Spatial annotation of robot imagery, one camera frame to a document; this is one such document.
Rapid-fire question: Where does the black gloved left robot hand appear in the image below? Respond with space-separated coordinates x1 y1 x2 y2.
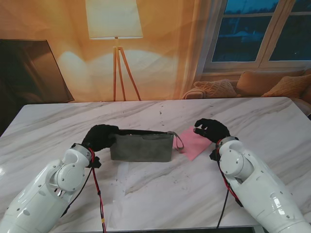
81 124 120 153

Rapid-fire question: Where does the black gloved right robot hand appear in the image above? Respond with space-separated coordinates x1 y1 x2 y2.
193 118 231 144

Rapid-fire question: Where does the pink paper document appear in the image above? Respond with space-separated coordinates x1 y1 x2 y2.
179 128 211 162

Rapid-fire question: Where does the grey felt zip pouch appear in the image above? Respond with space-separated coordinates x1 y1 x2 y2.
110 130 185 163

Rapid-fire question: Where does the cream knitted cushion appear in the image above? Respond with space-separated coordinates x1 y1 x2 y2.
193 79 241 99

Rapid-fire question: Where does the beige throw blanket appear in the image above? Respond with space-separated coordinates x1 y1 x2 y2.
182 87 207 100

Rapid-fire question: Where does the orange knitted cushion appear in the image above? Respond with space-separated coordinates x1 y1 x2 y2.
261 74 311 98

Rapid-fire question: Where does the sheer cream curtain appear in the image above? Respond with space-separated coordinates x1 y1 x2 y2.
178 0 228 99

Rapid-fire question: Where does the beige sofa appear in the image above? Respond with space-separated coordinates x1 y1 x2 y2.
228 67 311 117

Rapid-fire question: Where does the dark flat screen panel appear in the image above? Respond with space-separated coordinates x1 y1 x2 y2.
0 38 75 104

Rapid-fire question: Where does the white framed window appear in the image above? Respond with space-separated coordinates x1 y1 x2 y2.
203 0 311 73

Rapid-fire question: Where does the floor lamp with tripod legs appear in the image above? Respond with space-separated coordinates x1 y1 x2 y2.
85 0 143 101

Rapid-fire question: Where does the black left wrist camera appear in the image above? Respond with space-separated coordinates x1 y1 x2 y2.
85 156 102 169

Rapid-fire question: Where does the red black left arm cable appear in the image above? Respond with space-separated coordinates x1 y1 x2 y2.
60 148 107 233

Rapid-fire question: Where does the red black arm cable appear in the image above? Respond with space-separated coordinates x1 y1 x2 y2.
60 148 107 233
216 143 243 230

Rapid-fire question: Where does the red black right arm cable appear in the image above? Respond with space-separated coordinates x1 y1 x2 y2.
216 143 243 230

